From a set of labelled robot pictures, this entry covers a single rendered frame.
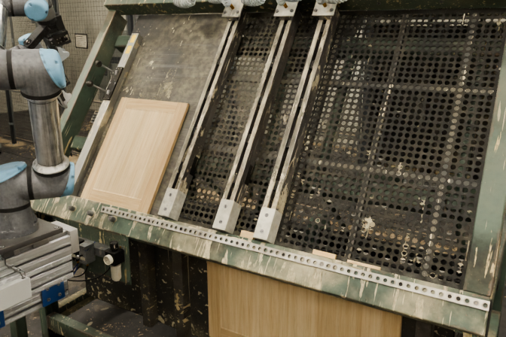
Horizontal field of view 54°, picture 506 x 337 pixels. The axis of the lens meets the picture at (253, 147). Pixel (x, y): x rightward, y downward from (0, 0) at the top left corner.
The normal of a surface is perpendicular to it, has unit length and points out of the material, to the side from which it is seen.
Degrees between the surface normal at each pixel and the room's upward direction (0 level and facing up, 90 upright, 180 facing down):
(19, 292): 90
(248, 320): 90
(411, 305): 55
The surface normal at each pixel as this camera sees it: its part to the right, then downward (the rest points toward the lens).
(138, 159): -0.42, -0.40
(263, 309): -0.51, 0.21
